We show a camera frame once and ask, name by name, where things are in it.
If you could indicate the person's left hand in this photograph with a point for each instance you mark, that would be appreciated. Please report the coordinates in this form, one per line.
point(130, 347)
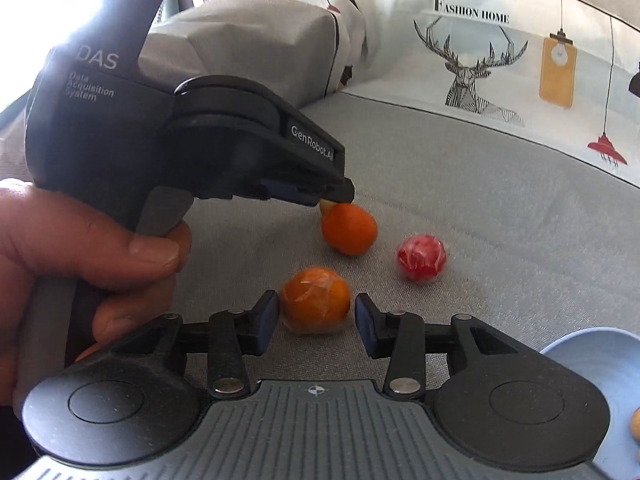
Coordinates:
point(75, 240)

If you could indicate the small orange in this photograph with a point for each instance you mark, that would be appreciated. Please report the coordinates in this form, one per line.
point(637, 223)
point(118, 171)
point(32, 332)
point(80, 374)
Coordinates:
point(350, 230)

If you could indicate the plastic-wrapped orange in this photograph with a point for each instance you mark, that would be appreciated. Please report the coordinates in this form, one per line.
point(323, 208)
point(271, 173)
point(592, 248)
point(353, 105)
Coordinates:
point(315, 307)

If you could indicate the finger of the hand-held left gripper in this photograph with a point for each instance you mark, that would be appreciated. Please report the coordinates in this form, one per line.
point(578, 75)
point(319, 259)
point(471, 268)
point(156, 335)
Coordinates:
point(320, 191)

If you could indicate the small yellow fruit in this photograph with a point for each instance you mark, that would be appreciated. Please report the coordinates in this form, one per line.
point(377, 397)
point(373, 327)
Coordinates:
point(325, 207)

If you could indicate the plastic-wrapped red tomato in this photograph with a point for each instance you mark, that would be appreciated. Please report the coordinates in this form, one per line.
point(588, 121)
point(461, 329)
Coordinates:
point(421, 259)

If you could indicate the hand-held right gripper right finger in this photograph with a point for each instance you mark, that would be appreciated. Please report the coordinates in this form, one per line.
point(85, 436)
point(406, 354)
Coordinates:
point(365, 327)

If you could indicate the light blue plate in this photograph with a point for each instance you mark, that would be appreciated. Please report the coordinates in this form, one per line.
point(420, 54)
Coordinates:
point(600, 360)

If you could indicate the small brown potato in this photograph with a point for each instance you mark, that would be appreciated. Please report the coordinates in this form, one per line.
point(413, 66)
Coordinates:
point(635, 426)

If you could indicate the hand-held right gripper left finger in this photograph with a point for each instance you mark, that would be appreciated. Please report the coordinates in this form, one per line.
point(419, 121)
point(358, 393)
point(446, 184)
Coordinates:
point(265, 322)

